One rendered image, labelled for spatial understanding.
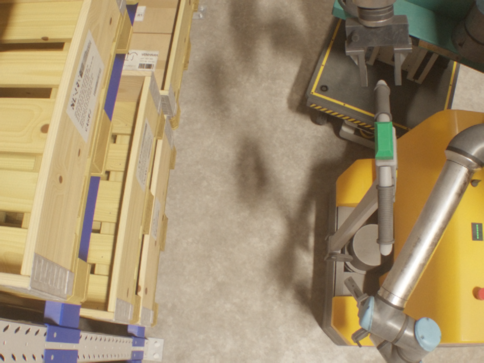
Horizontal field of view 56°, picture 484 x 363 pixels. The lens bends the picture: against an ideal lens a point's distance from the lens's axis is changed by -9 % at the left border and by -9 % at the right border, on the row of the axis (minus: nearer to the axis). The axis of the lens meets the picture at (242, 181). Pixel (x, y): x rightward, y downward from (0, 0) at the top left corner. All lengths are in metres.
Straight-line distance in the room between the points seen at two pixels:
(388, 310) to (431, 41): 1.04
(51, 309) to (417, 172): 1.30
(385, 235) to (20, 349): 0.80
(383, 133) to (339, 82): 1.36
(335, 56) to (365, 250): 1.00
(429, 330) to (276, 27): 2.05
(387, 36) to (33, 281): 0.83
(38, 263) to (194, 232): 1.56
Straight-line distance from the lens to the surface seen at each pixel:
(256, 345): 2.32
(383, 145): 1.02
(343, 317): 2.03
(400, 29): 1.03
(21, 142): 1.22
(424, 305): 1.69
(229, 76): 2.73
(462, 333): 1.59
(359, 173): 2.16
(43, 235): 0.93
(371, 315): 1.35
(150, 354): 2.36
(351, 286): 1.56
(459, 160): 1.34
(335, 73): 2.40
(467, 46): 1.91
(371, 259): 1.98
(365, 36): 1.03
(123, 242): 1.44
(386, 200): 1.06
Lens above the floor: 2.32
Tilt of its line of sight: 71 degrees down
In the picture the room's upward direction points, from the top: 1 degrees counter-clockwise
